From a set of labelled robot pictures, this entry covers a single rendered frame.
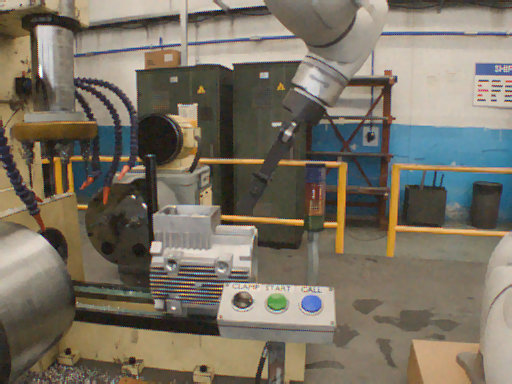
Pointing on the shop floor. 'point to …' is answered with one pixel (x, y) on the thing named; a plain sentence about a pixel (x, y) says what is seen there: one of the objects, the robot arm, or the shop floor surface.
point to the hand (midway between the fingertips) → (253, 193)
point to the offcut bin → (425, 202)
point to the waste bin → (485, 204)
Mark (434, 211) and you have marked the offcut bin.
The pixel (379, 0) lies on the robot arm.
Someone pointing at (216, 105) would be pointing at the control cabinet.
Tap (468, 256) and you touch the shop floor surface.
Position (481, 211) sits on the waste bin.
